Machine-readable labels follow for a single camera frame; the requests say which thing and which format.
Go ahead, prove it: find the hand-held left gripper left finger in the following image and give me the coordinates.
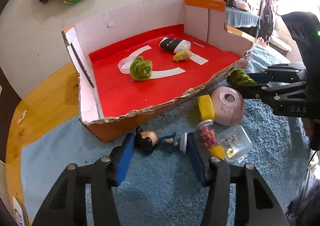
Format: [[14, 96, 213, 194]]
[[31, 132, 136, 226]]

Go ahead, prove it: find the orange cardboard box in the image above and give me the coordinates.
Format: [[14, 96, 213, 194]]
[[62, 0, 254, 143]]

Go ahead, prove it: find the black and white package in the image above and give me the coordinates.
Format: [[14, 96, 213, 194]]
[[160, 37, 192, 53]]

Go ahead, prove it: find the blue fluffy towel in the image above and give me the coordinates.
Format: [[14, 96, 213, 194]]
[[20, 43, 315, 226]]

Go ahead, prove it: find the pink dress figurine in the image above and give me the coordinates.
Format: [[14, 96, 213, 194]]
[[196, 120, 225, 160]]

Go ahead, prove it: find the blue grey tablecloth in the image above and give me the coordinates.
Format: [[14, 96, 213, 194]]
[[225, 7, 260, 29]]

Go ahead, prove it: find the small pale yellow yarn bundle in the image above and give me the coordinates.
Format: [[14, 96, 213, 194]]
[[173, 49, 193, 62]]

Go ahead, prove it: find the green yarn bundle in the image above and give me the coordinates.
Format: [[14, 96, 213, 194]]
[[227, 68, 257, 87], [129, 56, 153, 81]]

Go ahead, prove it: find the clear plastic box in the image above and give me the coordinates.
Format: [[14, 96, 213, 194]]
[[217, 125, 253, 163]]

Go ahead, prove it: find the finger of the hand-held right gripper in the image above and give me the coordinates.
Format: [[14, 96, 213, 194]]
[[247, 62, 308, 84], [235, 83, 278, 103]]

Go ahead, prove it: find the white round device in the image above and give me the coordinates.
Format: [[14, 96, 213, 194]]
[[12, 196, 28, 226]]

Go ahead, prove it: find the clear round lid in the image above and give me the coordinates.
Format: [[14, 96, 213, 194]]
[[118, 56, 137, 74]]

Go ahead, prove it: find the black-haired figurine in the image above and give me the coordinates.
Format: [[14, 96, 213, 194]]
[[135, 127, 188, 154]]

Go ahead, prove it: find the pink round container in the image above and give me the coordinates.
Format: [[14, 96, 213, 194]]
[[209, 86, 245, 126]]

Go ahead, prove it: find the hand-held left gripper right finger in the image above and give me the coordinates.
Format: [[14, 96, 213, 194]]
[[187, 133, 292, 226]]

